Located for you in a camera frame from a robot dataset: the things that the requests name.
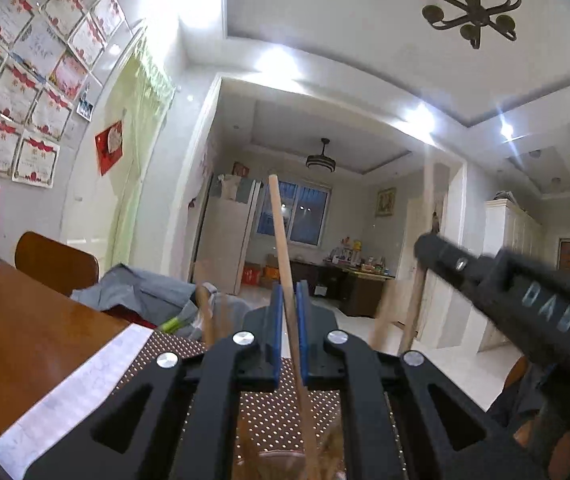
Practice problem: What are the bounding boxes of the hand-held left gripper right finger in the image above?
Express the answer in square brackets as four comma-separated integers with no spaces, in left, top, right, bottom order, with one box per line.
[295,280,548,480]

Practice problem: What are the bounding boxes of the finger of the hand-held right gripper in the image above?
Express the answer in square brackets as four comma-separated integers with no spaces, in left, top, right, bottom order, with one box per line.
[414,234,503,303]

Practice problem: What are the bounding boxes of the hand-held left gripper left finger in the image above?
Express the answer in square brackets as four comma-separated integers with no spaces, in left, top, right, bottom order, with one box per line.
[24,282,283,480]

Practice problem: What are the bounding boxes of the pink cylindrical cup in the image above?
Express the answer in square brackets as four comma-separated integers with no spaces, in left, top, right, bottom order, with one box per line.
[235,447,348,480]

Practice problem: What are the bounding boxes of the person's right hand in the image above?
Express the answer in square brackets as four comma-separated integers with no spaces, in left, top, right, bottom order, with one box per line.
[548,427,570,480]

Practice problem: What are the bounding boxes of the orange cardboard box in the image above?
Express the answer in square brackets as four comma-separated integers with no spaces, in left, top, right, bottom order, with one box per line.
[262,254,282,289]

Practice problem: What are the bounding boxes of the white cabinet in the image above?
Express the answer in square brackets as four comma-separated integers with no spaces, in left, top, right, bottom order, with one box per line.
[484,197,548,353]

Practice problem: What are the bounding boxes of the dark wooden desk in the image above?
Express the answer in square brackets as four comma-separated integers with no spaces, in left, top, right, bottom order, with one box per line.
[287,257,396,318]

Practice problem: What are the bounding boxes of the clutter of small desk items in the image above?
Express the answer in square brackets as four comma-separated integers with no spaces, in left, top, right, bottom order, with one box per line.
[322,240,396,276]

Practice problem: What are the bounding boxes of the brown polka-dot tablecloth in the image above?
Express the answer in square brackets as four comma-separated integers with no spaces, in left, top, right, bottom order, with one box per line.
[112,331,406,480]

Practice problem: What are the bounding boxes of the white refrigerator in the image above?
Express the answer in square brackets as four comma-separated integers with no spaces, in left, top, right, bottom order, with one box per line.
[192,172,263,296]

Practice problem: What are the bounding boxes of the dark grey garment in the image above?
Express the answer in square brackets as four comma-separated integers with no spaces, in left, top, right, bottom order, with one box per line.
[488,355,546,428]

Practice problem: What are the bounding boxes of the window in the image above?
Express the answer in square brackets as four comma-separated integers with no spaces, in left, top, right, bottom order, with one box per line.
[255,182,333,247]

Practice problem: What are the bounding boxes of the grey jacket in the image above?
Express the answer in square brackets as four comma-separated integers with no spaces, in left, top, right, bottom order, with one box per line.
[71,262,253,346]

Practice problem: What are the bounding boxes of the ceiling fan lamp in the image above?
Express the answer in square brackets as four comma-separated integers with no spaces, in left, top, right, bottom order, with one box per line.
[306,138,336,172]

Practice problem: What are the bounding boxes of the green curtain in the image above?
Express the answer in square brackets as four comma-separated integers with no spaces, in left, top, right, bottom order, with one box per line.
[107,40,176,268]

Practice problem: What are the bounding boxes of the white paper table liner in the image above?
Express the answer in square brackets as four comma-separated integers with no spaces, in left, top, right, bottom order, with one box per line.
[0,325,153,480]

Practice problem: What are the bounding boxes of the brown wooden chair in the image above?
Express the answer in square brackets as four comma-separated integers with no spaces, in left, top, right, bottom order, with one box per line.
[15,231,100,297]

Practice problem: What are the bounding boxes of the black chandelier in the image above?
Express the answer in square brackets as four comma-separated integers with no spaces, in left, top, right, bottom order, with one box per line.
[411,0,522,50]

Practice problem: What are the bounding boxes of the framed wall picture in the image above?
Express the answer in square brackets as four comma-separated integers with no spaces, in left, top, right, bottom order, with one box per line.
[375,187,397,217]

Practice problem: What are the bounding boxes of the red wall poster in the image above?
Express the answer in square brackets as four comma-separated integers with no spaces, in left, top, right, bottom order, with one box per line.
[95,119,126,177]

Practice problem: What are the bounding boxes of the wall of award certificates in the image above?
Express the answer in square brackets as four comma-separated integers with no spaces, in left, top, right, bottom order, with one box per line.
[0,0,126,190]

